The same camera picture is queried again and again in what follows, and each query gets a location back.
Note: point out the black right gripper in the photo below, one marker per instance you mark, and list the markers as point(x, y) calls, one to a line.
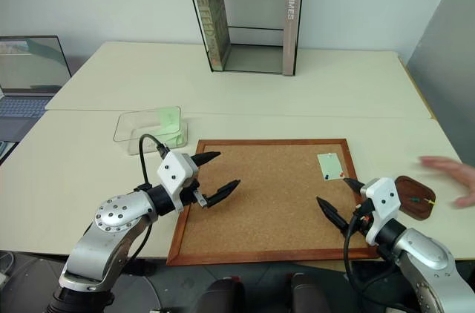
point(361, 220)

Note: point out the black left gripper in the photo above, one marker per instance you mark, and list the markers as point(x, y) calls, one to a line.
point(187, 194)

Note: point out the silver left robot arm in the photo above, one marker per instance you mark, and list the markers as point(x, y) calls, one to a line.
point(111, 216)

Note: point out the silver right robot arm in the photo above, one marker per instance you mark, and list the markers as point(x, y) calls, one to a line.
point(426, 257)

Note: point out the pale green paper note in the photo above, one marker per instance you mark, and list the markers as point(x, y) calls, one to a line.
point(331, 165)

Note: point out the wood framed cork board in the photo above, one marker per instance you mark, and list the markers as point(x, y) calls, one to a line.
point(267, 198)

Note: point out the person's bare hand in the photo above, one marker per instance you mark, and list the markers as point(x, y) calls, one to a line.
point(460, 176)

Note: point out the dark wooden tray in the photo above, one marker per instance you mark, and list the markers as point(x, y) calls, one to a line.
point(412, 188)

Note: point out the clear plastic box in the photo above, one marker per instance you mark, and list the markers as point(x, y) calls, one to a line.
point(141, 131)

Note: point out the green patterned book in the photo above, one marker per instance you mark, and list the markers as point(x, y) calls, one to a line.
point(213, 20)

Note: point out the beige HOMES book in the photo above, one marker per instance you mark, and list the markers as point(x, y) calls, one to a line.
point(292, 20)

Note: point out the grey partition panel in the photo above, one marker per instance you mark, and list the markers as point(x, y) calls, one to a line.
point(449, 49)

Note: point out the grey open laptop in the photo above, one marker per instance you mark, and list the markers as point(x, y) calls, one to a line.
point(29, 75)

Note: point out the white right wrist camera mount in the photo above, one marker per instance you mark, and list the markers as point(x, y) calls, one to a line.
point(384, 198)

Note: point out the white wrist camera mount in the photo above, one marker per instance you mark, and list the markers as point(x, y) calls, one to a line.
point(174, 170)
point(384, 198)

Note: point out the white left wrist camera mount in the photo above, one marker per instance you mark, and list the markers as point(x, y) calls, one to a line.
point(174, 170)

